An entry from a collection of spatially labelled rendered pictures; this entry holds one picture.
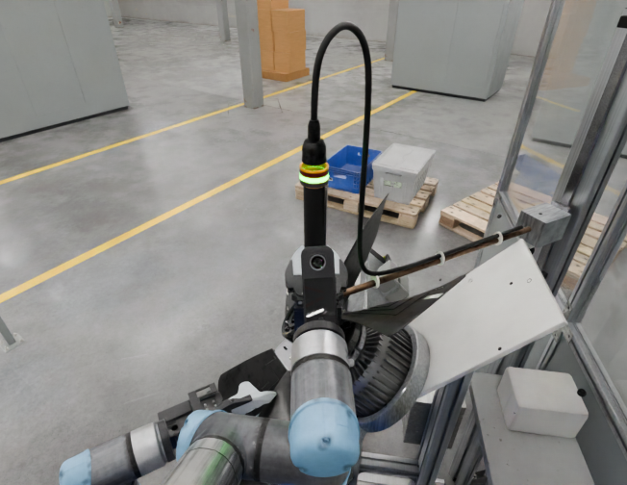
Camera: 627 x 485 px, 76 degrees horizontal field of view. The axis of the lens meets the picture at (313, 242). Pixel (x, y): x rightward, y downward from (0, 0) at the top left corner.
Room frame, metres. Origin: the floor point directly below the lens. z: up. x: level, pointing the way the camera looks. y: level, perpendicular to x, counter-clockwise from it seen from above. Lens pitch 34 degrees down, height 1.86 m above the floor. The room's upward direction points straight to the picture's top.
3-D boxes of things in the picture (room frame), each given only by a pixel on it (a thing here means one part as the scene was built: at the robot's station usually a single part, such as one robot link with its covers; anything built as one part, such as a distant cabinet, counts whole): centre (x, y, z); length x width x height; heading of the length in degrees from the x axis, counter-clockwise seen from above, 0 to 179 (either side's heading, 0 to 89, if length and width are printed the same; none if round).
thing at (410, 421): (0.72, -0.37, 0.73); 0.15 x 0.09 x 0.22; 82
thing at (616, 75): (0.85, -0.61, 1.48); 0.05 x 0.03 x 0.62; 27
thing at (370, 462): (0.65, -0.24, 0.56); 0.19 x 0.04 x 0.04; 82
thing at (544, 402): (0.65, -0.60, 0.92); 0.17 x 0.16 x 0.11; 82
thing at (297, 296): (0.43, -0.01, 1.44); 0.12 x 0.08 x 0.09; 2
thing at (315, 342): (0.35, -0.01, 1.44); 0.08 x 0.05 x 0.08; 92
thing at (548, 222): (0.83, -0.56, 1.35); 0.10 x 0.07 x 0.09; 117
